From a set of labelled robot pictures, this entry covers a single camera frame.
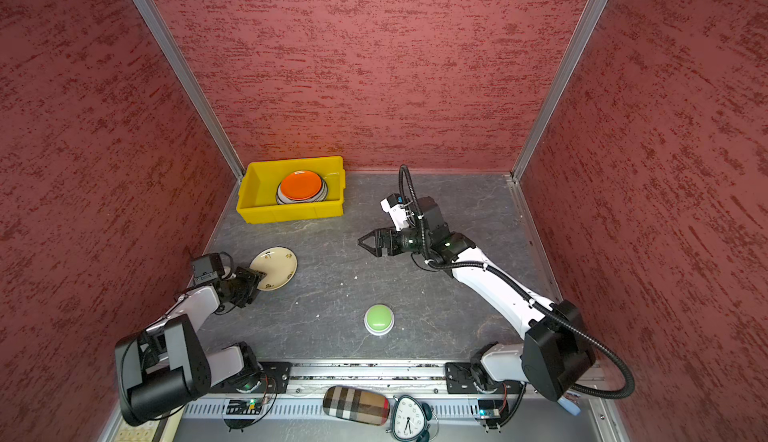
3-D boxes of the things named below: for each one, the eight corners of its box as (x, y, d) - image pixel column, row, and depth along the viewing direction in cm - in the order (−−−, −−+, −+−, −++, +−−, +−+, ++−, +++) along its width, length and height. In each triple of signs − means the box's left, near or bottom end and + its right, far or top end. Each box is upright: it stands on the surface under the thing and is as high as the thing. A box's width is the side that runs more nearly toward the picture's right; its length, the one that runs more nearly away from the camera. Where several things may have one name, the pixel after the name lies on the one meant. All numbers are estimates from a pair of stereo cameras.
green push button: (364, 335, 83) (363, 333, 81) (365, 307, 88) (365, 304, 86) (394, 335, 83) (394, 333, 81) (394, 307, 88) (394, 304, 86)
